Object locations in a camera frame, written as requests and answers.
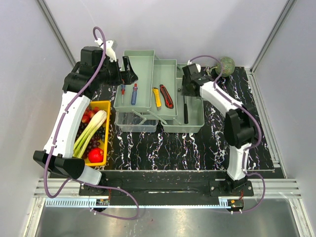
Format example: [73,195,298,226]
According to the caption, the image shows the left aluminium frame post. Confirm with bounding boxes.
[36,0,76,67]

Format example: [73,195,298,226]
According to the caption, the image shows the red apple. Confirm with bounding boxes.
[88,148,104,163]

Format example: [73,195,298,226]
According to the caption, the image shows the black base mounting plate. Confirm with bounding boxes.
[79,170,254,205]

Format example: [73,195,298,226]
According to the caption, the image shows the small red screwdriver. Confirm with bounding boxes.
[120,84,125,104]

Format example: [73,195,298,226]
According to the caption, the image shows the aluminium frame post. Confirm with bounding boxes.
[36,0,76,67]
[250,0,297,74]

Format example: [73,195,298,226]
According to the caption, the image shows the yellow plastic bin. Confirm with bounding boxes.
[73,101,111,167]

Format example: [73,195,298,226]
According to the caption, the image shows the yellow utility knife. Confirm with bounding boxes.
[152,87,161,111]

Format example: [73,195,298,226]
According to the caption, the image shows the green melon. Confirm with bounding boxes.
[215,57,235,77]

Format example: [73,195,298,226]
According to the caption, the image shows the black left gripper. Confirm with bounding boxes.
[95,56,138,85]

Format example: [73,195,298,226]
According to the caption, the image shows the red black utility tool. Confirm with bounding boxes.
[159,84,174,109]

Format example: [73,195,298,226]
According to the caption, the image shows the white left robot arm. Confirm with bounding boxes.
[33,38,138,195]

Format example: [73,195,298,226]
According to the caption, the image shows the white slotted cable duct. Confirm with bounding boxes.
[45,197,242,211]

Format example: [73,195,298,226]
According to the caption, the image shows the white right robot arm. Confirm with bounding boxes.
[182,62,262,196]

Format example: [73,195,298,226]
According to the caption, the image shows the blue red screwdriver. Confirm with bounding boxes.
[131,83,138,105]

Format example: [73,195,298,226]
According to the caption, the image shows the dark purple grapes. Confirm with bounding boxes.
[75,122,106,159]

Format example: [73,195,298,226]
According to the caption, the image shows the white green leek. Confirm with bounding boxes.
[73,110,107,158]

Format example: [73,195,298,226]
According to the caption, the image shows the translucent green tool box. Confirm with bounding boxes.
[114,50,204,133]

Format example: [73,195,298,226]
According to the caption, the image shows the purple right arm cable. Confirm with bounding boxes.
[189,54,266,214]

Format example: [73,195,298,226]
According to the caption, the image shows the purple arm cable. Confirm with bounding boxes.
[43,27,140,220]
[189,54,266,214]

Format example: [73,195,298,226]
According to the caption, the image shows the right aluminium frame post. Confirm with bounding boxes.
[250,0,297,74]

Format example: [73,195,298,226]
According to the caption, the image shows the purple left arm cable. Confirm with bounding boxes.
[43,27,140,220]

